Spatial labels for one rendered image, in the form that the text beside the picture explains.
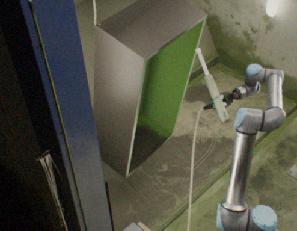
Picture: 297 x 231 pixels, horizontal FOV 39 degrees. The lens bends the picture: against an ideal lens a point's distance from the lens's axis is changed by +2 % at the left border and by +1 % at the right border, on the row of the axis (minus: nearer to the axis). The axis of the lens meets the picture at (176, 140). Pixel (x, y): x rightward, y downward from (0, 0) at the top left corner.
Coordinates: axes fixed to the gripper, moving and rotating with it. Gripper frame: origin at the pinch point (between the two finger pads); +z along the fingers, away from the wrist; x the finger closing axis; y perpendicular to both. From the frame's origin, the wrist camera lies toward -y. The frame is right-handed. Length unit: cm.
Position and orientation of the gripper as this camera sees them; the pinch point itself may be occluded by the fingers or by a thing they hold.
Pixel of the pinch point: (214, 103)
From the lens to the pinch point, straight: 263.3
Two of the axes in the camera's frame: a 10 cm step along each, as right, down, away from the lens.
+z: -8.3, 3.7, -4.2
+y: -4.2, 0.8, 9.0
